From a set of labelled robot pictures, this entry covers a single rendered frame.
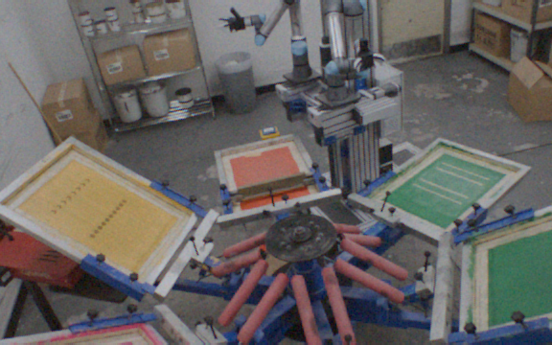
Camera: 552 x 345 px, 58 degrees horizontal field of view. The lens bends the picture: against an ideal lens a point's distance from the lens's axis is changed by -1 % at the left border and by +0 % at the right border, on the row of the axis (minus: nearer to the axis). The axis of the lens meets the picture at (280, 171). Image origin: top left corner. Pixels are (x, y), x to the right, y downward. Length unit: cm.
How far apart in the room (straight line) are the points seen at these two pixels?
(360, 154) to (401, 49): 353
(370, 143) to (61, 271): 227
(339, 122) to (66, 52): 401
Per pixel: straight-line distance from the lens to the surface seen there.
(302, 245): 201
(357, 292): 221
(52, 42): 647
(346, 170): 382
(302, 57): 359
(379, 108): 329
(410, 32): 710
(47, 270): 269
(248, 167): 324
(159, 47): 586
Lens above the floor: 263
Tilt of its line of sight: 32 degrees down
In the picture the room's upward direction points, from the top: 9 degrees counter-clockwise
